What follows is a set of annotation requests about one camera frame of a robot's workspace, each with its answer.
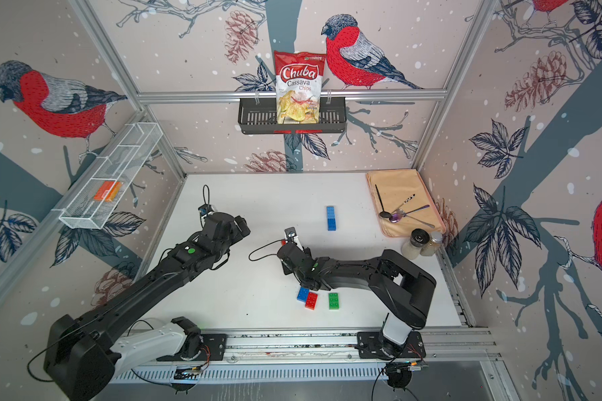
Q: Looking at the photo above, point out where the blue small lego brick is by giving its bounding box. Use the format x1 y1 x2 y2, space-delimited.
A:
297 287 310 303

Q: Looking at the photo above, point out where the red lego brick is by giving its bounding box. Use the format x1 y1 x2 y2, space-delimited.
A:
304 292 319 310

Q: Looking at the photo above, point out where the light blue long lego brick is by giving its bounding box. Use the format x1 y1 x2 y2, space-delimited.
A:
326 206 337 232

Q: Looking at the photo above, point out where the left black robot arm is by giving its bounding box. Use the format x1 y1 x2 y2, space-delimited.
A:
43 212 250 400

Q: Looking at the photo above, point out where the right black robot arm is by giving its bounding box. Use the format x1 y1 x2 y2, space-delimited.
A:
277 241 436 359

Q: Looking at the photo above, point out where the green lego brick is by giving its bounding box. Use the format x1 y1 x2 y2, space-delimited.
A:
328 292 339 310

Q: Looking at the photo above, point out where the black spoon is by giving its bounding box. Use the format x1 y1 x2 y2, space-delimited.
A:
375 185 392 220

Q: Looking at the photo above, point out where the purple spoon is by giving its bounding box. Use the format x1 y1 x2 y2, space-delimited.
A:
389 205 430 223

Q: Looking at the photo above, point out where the orange block in basket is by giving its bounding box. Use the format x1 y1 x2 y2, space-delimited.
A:
94 180 123 202

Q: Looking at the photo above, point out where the yellow cloth mat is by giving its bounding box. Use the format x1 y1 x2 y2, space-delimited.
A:
366 169 446 238

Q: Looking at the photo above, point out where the black lid shaker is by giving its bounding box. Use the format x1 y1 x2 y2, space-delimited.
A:
401 228 430 260

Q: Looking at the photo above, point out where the silver lid shaker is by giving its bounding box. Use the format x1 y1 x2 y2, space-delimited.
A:
420 232 443 257

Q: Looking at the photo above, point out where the chuba cassava chips bag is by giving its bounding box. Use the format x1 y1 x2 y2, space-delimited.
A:
274 52 326 125

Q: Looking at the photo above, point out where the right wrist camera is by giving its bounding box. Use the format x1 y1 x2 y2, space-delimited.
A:
284 227 298 243

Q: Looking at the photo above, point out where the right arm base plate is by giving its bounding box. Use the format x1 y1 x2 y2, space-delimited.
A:
356 331 426 361

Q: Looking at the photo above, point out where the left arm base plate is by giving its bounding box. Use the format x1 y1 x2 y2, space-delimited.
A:
157 333 227 364

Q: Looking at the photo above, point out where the black wall basket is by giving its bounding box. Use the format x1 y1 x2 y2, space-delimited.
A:
238 97 347 135

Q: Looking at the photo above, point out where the spoon with patterned handle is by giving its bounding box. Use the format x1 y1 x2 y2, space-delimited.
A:
394 193 416 213

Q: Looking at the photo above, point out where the white wire basket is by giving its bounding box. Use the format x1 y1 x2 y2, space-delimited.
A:
59 122 163 230

